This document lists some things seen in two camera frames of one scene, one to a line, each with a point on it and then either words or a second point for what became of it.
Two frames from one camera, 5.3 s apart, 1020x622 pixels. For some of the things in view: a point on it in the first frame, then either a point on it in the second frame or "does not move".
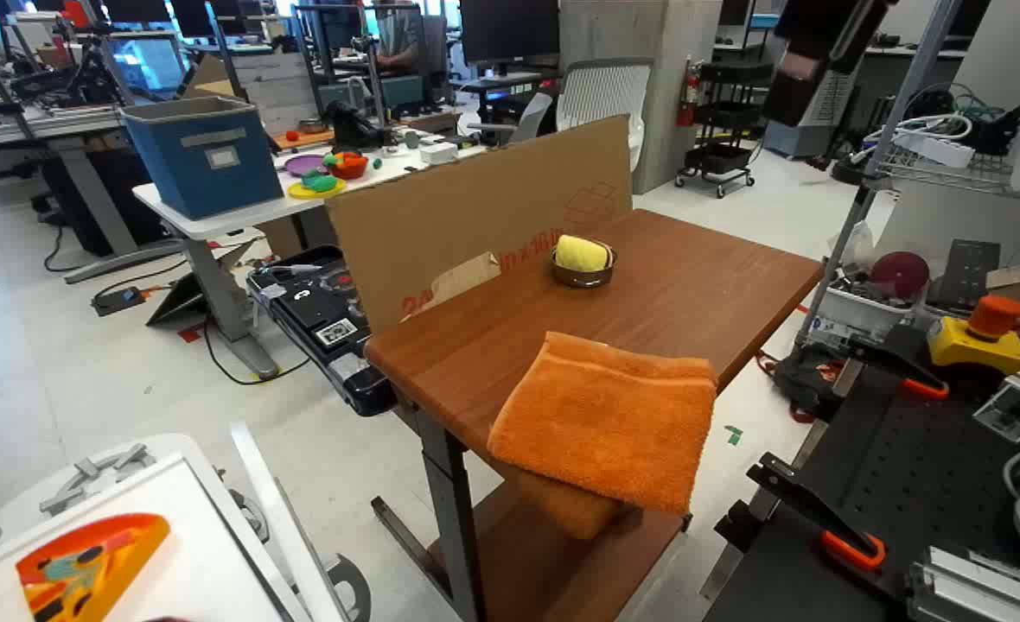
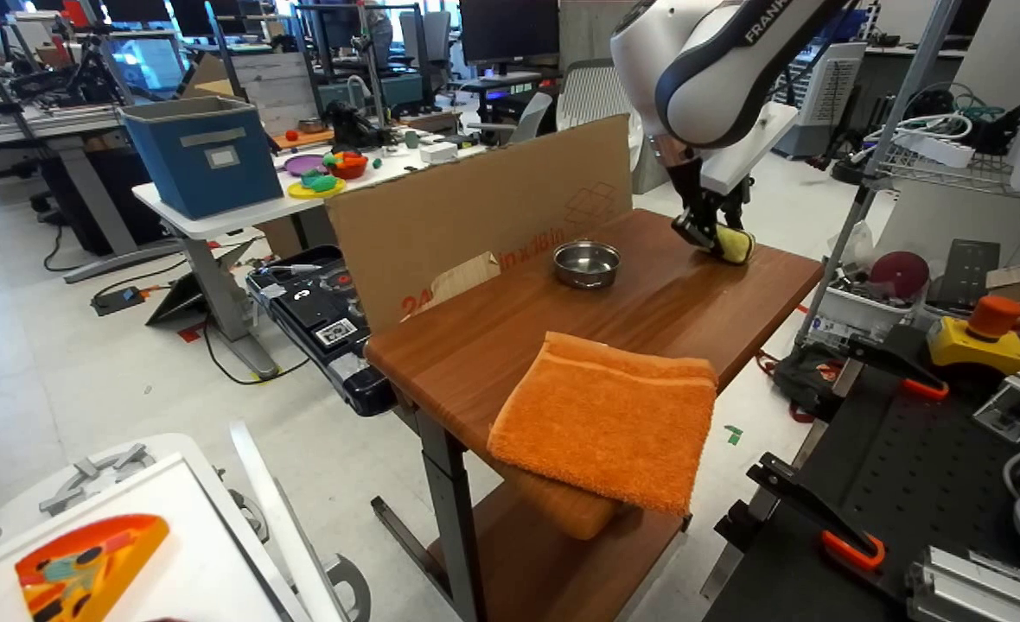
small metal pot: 584,277 does not move
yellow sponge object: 581,258 → 734,244
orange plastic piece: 86,576 does not move
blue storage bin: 204,157 does not move
